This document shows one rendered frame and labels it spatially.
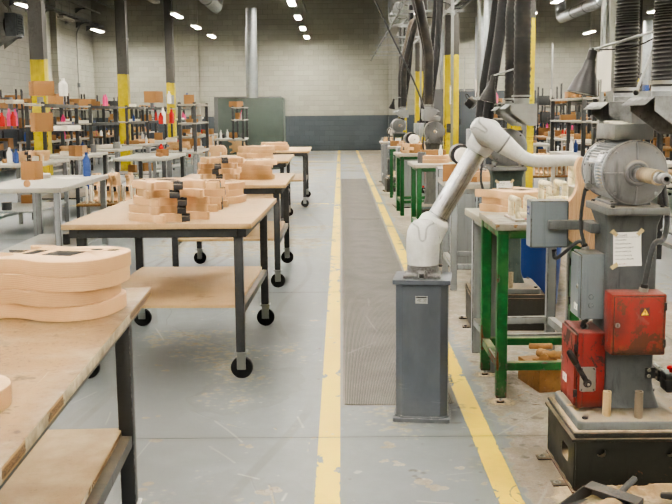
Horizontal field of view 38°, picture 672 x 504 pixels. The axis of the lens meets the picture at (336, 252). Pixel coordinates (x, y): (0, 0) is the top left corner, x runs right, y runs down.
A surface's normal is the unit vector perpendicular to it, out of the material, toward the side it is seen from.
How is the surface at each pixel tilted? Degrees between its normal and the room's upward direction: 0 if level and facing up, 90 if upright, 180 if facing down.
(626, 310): 90
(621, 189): 96
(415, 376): 90
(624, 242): 89
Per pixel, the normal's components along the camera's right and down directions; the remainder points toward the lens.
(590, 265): 0.00, 0.14
